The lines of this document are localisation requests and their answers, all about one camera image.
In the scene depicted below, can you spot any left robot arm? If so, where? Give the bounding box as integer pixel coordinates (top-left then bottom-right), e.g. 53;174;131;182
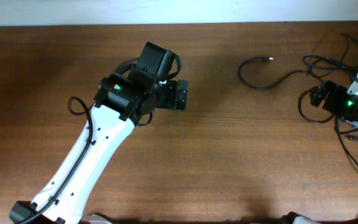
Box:
9;42;188;224

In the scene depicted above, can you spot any black usb cable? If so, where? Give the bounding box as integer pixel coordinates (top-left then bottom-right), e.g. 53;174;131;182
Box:
301;32;358;82

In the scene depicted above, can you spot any black usb cable edge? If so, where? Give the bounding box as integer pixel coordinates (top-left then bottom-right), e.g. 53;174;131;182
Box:
334;118;358;178

